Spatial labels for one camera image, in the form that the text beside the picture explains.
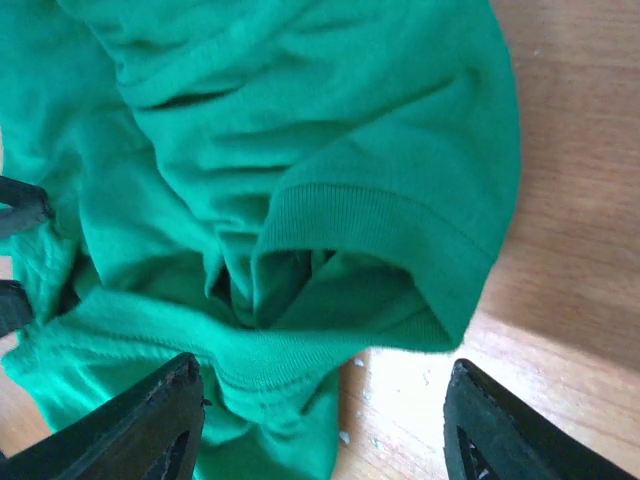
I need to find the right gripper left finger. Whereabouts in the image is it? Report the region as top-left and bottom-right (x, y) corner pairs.
(1, 353), (205, 479)

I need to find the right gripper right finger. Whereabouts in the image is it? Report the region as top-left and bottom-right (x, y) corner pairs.
(443, 359), (635, 480)

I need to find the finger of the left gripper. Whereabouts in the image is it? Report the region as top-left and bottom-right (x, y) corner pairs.
(1, 176), (54, 238)
(0, 280), (34, 336)

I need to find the green t-shirt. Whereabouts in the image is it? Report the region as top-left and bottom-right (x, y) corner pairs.
(1, 1), (520, 479)

